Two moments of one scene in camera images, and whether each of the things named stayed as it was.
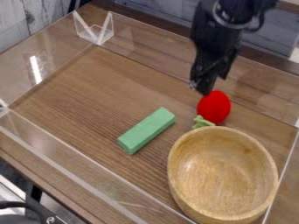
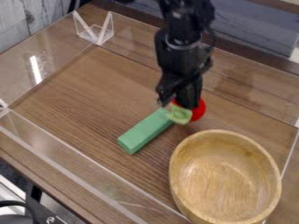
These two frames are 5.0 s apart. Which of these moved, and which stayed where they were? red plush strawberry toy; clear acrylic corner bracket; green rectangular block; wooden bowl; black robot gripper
Moved: black robot gripper; red plush strawberry toy
Stayed: clear acrylic corner bracket; wooden bowl; green rectangular block
